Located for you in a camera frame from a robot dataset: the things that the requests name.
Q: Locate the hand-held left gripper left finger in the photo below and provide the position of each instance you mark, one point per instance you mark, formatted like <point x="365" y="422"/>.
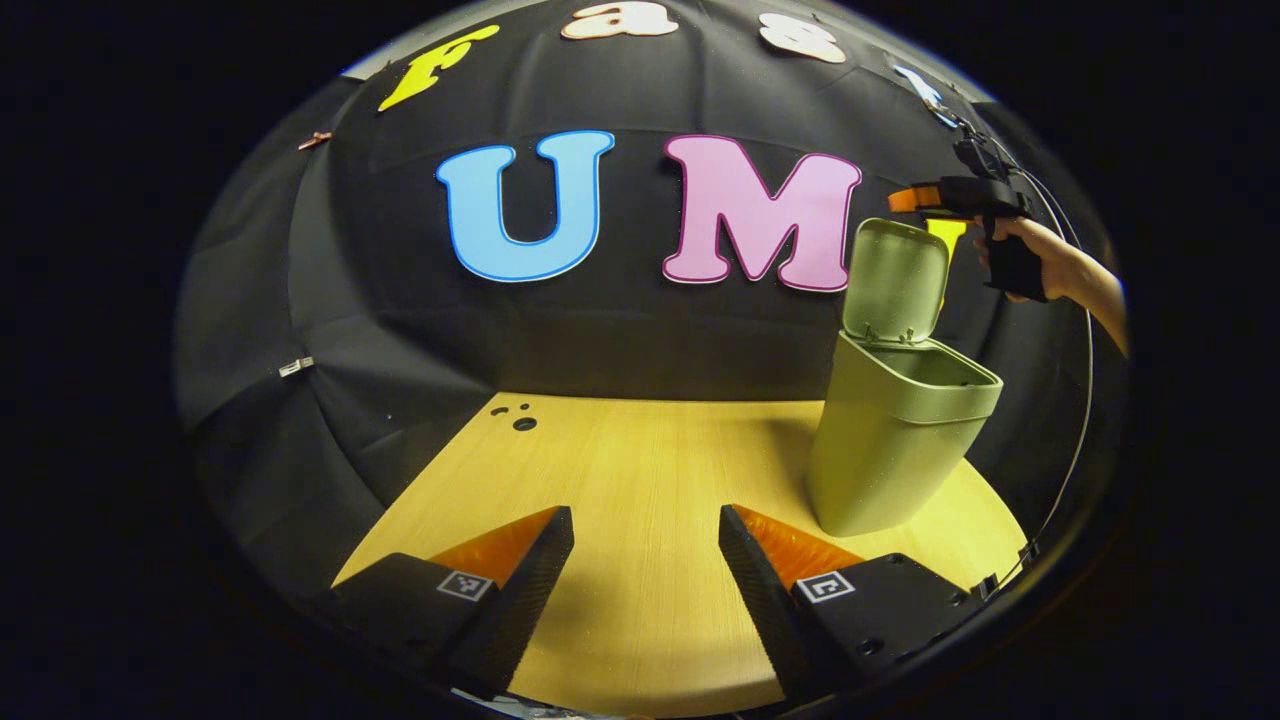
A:
<point x="520" y="600"/>

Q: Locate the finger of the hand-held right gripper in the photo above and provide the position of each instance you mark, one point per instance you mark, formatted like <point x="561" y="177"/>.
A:
<point x="915" y="198"/>

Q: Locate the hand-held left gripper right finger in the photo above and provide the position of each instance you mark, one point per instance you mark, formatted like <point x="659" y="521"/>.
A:
<point x="765" y="610"/>

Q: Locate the green desktop garbage bin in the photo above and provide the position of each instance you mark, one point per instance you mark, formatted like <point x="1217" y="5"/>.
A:
<point x="880" y="450"/>

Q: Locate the wooden desktop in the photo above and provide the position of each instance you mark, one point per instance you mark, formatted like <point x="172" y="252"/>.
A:
<point x="650" y="480"/>

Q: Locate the black backdrop cloth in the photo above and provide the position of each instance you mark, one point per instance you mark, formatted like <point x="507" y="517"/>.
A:
<point x="400" y="330"/>

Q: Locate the metal cloth clip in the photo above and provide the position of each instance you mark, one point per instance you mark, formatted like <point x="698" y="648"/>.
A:
<point x="296" y="367"/>

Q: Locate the red cloth clip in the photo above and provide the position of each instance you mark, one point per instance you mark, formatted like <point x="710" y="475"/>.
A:
<point x="314" y="140"/>

